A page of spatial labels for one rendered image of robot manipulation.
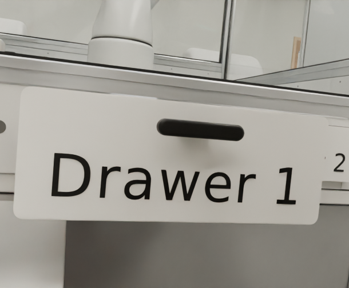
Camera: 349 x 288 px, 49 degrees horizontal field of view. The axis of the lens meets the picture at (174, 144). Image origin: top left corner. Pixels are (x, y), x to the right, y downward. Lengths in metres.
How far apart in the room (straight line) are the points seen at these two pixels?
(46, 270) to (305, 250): 0.60
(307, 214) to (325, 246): 0.49
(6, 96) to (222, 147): 0.42
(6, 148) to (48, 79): 0.13
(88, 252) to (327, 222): 0.49
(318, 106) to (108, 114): 0.56
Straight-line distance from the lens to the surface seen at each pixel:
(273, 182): 0.39
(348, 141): 0.85
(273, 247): 0.84
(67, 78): 0.68
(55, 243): 0.47
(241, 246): 0.80
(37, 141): 0.33
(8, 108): 0.68
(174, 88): 0.70
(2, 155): 0.68
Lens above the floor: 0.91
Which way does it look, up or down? 4 degrees down
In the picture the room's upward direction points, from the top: 5 degrees clockwise
